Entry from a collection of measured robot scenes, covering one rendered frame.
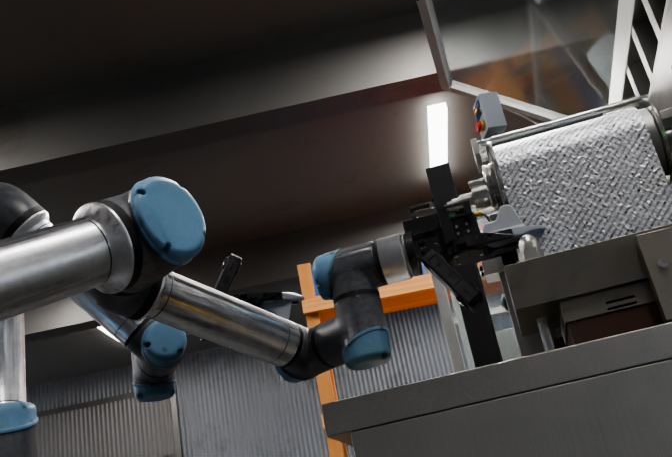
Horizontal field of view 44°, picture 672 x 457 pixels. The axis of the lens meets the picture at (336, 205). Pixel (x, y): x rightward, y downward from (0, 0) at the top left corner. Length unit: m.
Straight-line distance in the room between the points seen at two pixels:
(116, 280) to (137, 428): 8.96
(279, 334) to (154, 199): 0.37
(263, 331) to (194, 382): 8.62
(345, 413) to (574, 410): 0.26
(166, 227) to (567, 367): 0.50
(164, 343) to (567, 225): 0.68
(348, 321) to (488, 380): 0.34
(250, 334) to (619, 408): 0.56
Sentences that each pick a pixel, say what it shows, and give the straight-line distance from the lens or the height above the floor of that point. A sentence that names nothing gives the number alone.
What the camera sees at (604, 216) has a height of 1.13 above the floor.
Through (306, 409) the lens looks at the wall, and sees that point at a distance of 9.55.
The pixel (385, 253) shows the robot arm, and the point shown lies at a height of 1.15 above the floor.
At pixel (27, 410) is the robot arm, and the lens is 1.40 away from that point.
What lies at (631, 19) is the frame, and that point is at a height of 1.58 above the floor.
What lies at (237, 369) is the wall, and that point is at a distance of 9.79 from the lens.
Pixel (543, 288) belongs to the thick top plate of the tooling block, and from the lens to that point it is 1.08.
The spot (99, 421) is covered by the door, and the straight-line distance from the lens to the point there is 10.15.
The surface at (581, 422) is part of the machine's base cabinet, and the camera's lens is 0.98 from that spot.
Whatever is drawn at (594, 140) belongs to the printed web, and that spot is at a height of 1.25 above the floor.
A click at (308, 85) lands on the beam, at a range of 4.41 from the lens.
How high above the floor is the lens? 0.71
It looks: 24 degrees up
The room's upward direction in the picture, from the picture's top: 11 degrees counter-clockwise
